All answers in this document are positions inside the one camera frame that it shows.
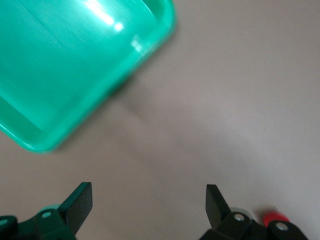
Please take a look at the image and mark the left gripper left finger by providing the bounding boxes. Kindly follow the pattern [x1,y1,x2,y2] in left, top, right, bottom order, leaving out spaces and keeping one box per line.
[0,181,94,240]

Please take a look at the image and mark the red-capped black push button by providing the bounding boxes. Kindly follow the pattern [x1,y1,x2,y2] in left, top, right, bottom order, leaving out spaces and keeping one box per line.
[261,206,292,227]

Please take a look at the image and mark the green plastic tray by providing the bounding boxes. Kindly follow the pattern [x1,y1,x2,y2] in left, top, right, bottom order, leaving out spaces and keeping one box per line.
[0,0,179,154]

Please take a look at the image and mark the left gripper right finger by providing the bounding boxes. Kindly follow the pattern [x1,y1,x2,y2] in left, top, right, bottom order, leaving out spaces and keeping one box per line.
[199,184,309,240]

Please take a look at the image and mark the brown table mat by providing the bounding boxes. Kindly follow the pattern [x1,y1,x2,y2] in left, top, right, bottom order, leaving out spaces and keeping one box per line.
[0,0,320,240]

